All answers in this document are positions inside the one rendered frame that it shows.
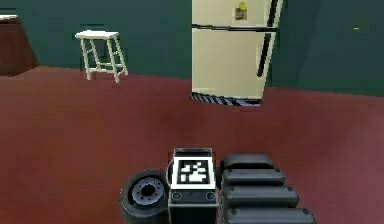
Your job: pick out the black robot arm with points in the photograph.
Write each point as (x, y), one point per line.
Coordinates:
(253, 193)

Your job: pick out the cream fridge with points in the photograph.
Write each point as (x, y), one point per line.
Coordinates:
(226, 60)

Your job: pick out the brown cabinet with white top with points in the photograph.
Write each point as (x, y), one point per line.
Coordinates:
(13, 46)

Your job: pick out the white stool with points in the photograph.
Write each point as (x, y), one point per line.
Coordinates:
(100, 53)

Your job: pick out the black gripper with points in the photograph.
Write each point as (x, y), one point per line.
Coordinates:
(145, 196)

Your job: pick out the yellow fridge magnet note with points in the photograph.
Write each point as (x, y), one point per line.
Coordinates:
(241, 10)

